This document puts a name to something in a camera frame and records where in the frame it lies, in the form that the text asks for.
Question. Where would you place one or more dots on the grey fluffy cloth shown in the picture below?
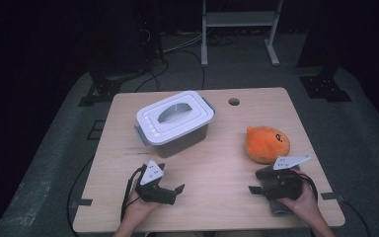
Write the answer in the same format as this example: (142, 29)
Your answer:
(280, 209)

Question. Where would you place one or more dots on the black stand base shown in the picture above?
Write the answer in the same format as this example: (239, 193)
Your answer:
(324, 87)
(102, 90)

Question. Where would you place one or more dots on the white box lid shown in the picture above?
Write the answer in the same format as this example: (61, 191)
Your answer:
(177, 126)

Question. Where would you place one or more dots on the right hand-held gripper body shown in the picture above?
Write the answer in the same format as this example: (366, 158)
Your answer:
(284, 186)

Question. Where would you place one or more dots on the orange plush toy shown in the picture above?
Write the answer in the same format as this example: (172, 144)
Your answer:
(265, 144)

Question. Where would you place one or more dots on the person's right hand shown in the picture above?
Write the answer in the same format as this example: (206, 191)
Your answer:
(306, 205)

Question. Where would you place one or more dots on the person's left hand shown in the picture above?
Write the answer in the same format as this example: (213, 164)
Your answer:
(138, 207)

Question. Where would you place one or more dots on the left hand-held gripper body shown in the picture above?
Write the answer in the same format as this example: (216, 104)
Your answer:
(151, 192)

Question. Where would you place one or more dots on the black table edge clip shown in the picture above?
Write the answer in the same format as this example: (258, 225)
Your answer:
(84, 202)
(329, 196)

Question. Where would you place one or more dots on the white metal stand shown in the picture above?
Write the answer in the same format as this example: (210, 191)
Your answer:
(240, 19)

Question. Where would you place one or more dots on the brown transparent storage box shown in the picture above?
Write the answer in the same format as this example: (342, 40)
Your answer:
(181, 145)

